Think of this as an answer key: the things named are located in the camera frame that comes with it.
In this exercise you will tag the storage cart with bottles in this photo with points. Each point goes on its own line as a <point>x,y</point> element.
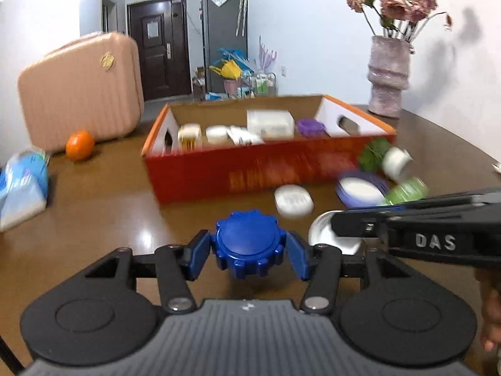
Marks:
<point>260,85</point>

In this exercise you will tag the purple fan decoration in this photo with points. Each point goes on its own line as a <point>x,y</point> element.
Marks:
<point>268,55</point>

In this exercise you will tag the dark brown entrance door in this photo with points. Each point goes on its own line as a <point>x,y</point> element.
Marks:
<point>158,51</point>

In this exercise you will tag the purple bowl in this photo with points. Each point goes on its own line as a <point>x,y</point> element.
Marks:
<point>360,190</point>

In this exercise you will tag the pink flower pot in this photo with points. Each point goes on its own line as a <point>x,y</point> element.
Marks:
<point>231,87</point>

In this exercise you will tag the grey refrigerator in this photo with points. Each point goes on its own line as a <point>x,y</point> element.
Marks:
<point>221,35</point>

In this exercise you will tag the green transparent bottle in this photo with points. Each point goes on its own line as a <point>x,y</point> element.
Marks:
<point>409,192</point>

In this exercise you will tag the white round lid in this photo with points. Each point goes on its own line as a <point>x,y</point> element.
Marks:
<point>321,229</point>

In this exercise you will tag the blue plastic item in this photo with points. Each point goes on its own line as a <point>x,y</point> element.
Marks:
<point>233,55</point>

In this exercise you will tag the white oval soap case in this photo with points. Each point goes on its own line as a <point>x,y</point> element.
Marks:
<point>293,200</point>

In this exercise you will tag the blue tissue pack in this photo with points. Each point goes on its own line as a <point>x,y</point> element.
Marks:
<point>23,192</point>

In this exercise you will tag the side room door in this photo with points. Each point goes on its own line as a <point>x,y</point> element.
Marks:
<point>108,13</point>

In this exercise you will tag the pink textured vase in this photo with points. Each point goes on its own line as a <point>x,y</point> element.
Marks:
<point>387,78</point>

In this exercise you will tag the dried pink roses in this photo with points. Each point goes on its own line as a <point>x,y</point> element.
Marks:
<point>395,4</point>

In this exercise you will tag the white plastic box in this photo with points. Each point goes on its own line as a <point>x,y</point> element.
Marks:
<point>270,123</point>

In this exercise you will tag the hanging folded umbrella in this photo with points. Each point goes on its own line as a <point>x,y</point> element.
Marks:
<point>242,11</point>

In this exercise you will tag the blue ribbed bottle cap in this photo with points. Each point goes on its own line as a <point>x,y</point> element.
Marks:
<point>250,243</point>

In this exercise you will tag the red cardboard box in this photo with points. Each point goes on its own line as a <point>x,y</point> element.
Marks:
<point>254,172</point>

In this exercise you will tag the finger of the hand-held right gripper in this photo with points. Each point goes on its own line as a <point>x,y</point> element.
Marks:
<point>352,223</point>
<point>450,201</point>

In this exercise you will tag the white round jar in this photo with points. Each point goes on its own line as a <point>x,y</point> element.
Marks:
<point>397,162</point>

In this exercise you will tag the cardboard boxes on floor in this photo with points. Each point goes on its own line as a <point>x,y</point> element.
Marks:
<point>200,84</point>

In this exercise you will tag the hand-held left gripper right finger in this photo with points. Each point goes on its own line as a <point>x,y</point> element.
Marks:
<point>299,258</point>

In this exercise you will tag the orange fruit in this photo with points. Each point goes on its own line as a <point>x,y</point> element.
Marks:
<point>80,145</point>

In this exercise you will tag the pink suitcase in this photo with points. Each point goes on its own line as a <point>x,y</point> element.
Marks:
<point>78,94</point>

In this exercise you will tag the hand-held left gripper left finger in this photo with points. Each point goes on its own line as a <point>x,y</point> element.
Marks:
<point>199,254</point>

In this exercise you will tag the white power adapter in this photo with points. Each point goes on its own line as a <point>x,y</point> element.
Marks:
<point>190,136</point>

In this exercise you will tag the person's right hand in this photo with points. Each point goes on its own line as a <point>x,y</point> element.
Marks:
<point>493,309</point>

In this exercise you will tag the white ribbed bottle cap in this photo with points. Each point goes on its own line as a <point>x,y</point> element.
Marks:
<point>217,134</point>

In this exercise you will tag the purple small container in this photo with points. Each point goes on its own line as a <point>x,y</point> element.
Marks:
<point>310,127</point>

